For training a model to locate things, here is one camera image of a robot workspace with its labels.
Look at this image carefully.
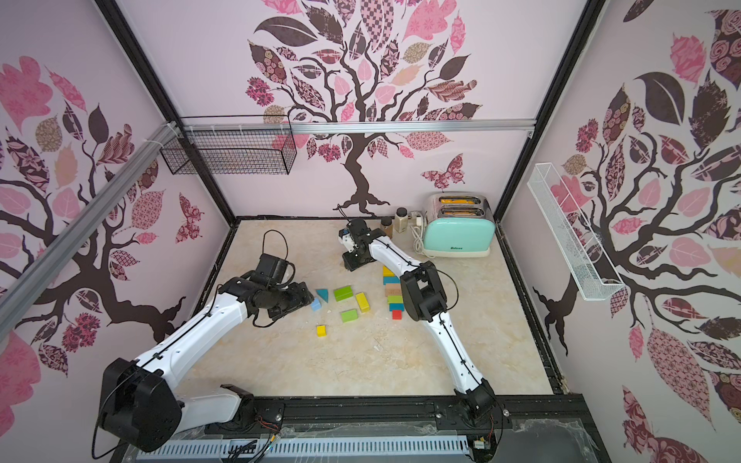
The yellow rectangular block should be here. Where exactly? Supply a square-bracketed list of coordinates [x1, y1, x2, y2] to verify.
[355, 292, 371, 314]

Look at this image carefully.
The teal triangle block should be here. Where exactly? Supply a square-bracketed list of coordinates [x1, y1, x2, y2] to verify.
[316, 289, 329, 303]

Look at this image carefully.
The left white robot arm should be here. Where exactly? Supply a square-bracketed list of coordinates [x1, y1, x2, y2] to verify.
[95, 274, 315, 451]

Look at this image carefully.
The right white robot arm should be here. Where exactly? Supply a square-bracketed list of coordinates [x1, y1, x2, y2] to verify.
[338, 219, 498, 422]

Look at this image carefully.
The brown spice jar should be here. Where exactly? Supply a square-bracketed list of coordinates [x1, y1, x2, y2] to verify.
[380, 217, 394, 238]

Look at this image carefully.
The pale spice jar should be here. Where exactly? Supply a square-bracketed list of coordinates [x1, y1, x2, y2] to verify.
[394, 208, 409, 233]

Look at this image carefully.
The mint green toaster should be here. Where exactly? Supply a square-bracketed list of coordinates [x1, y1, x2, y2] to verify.
[422, 192, 496, 259]

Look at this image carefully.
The white toaster cord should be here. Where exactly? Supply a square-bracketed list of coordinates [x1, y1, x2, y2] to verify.
[408, 211, 428, 259]

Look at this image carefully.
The white cable duct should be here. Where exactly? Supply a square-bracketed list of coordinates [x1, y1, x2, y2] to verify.
[132, 435, 469, 462]

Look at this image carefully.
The black wire basket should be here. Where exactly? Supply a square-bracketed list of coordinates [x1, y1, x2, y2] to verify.
[159, 115, 298, 176]

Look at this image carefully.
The aluminium rail back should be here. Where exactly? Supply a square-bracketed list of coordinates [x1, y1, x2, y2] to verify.
[184, 119, 536, 134]

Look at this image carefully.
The aluminium rail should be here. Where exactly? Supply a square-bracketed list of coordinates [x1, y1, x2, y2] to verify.
[1, 122, 177, 338]
[184, 119, 536, 134]

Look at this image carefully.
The white wire shelf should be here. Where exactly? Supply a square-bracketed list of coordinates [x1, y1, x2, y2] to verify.
[527, 163, 625, 302]

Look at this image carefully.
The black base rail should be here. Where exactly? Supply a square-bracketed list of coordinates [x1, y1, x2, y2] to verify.
[205, 395, 596, 434]

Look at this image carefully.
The aluminium rail left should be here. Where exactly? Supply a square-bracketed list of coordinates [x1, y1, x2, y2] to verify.
[1, 122, 177, 338]

